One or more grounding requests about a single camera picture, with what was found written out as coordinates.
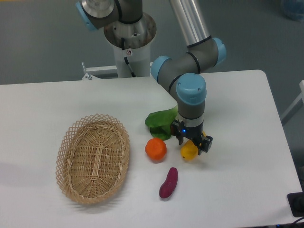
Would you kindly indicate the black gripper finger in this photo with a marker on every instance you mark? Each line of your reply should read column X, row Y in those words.
column 176, row 128
column 203, row 143

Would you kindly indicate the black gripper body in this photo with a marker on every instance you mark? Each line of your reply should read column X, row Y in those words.
column 195, row 134

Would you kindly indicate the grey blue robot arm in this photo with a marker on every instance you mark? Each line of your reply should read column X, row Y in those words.
column 180, row 77

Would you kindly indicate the green bok choy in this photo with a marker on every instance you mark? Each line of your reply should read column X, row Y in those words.
column 159, row 123

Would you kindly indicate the orange persimmon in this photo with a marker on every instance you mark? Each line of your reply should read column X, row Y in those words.
column 156, row 150

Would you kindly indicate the purple sweet potato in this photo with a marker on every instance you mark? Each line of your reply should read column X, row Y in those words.
column 169, row 185

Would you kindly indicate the woven wicker basket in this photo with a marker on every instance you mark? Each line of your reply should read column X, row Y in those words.
column 93, row 158

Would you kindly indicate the black device at edge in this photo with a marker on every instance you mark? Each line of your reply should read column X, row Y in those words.
column 296, row 203

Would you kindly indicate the blue object top right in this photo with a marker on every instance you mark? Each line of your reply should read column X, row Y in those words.
column 293, row 9

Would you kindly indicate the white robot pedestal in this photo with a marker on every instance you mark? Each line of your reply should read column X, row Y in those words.
column 131, row 37

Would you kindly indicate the white frame at right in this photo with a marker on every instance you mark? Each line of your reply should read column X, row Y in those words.
column 294, row 107

